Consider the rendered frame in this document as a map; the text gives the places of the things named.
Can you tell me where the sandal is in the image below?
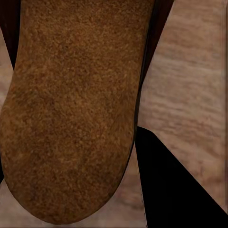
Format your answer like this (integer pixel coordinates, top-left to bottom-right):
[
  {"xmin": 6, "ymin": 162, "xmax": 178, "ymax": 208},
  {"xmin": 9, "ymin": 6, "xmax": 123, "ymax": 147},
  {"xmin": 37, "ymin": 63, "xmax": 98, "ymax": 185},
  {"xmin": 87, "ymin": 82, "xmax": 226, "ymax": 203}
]
[{"xmin": 0, "ymin": 0, "xmax": 175, "ymax": 225}]

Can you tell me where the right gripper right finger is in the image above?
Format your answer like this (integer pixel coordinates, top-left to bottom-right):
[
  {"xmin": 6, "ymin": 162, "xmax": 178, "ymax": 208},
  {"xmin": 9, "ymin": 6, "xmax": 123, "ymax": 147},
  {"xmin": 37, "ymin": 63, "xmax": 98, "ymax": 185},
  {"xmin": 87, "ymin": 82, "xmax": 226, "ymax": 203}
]
[{"xmin": 135, "ymin": 126, "xmax": 228, "ymax": 228}]

